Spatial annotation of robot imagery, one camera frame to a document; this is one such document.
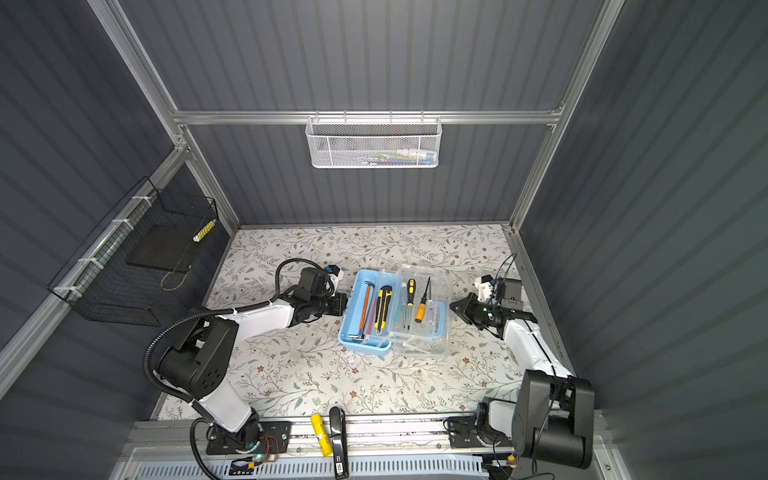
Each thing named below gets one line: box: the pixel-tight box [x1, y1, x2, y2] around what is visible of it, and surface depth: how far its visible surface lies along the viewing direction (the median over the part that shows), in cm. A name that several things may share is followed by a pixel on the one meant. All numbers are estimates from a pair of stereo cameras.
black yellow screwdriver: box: [407, 278, 416, 331], surface depth 86 cm
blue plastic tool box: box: [338, 264, 452, 359], surface depth 88 cm
